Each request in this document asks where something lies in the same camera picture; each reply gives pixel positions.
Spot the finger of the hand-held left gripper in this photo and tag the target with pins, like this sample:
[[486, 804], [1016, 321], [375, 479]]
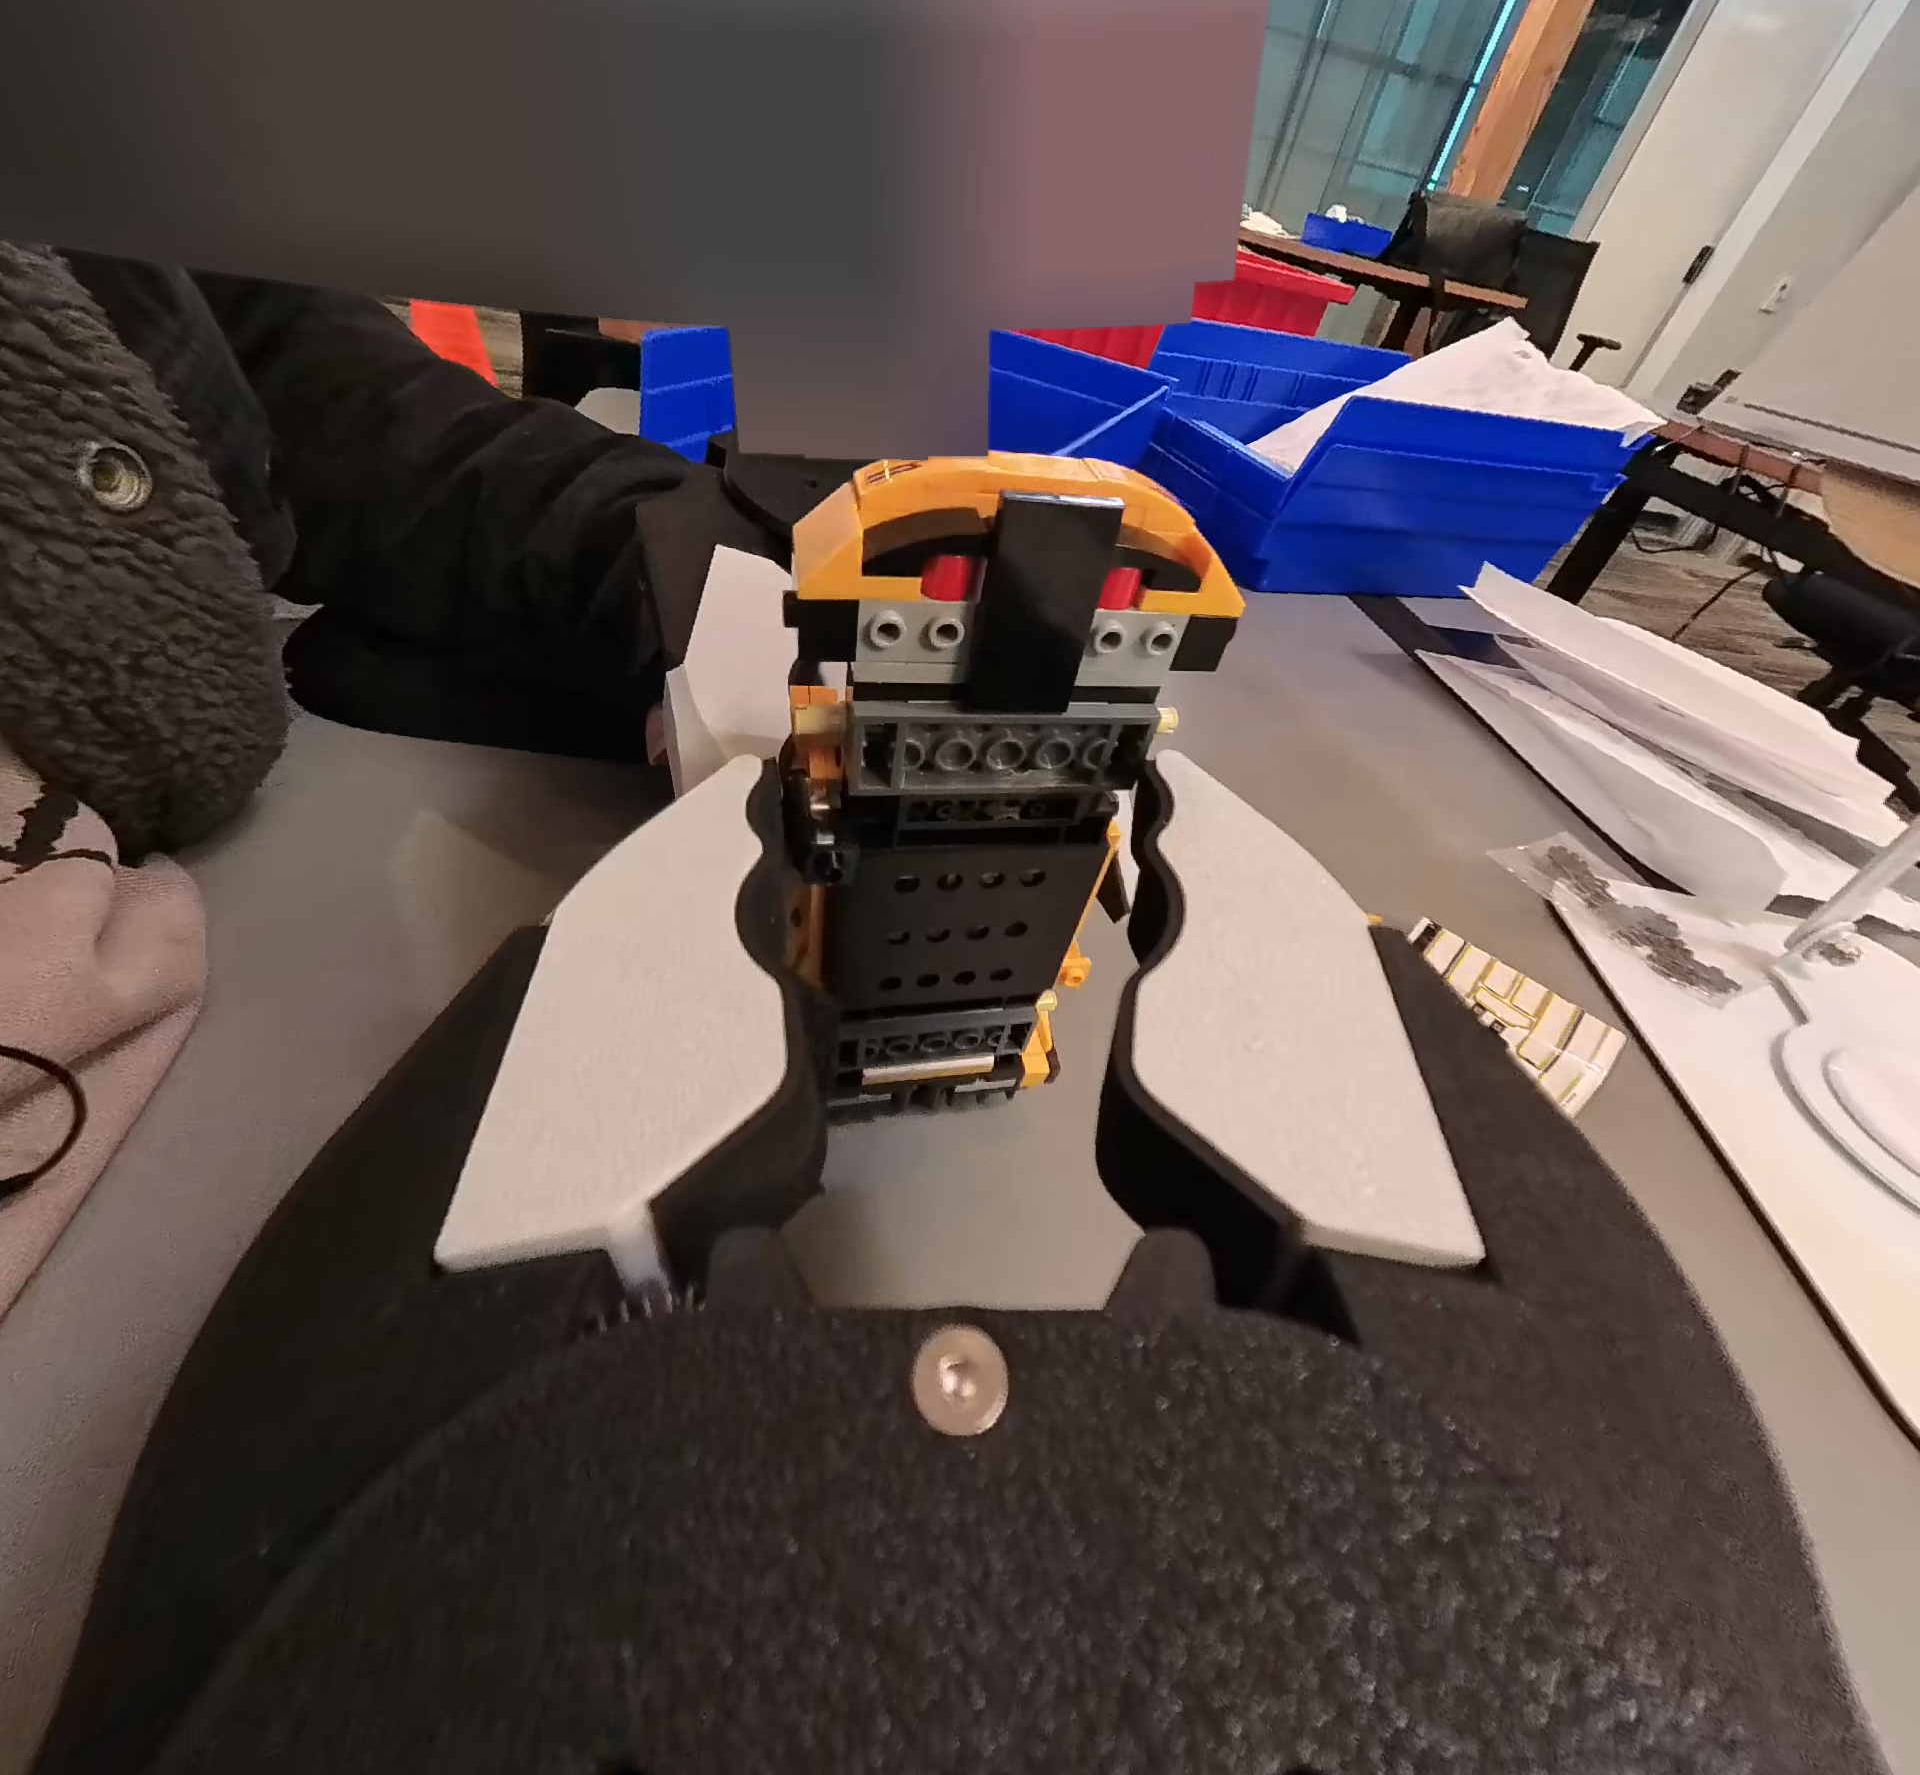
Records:
[[737, 665]]

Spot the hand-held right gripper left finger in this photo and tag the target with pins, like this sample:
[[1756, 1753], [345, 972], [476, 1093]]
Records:
[[628, 1056]]

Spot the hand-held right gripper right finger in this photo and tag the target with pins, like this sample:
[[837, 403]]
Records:
[[1290, 1056]]

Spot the orange black lego car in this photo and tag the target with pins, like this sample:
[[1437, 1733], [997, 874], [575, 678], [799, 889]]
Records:
[[976, 906]]

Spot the lego sticker sheet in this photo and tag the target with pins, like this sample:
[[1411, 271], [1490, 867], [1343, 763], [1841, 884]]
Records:
[[1528, 1024]]

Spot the blue plastic bin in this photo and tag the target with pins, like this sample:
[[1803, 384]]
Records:
[[1395, 498], [1078, 410]]

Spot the red plastic bin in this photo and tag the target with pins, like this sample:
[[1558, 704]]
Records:
[[1261, 296], [451, 335]]

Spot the clear plastic bag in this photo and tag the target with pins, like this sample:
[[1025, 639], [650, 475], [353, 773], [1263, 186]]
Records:
[[1635, 920]]

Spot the white paper booklet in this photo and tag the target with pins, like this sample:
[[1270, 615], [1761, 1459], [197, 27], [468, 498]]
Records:
[[1650, 724]]

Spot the wooden table black legs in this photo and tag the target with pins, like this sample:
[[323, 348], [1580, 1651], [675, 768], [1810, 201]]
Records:
[[1349, 269]]

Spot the small blue bin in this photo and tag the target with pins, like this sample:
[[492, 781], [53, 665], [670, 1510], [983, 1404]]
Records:
[[1348, 233]]

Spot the white paper sheet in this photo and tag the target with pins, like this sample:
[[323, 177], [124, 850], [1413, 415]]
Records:
[[1472, 386]]

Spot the black office chair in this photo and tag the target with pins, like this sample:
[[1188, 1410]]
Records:
[[1499, 269], [1846, 619]]

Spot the wooden desk black frame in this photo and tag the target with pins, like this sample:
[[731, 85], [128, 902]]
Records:
[[1747, 449]]

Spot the wooden post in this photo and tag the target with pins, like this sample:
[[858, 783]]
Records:
[[1547, 36]]

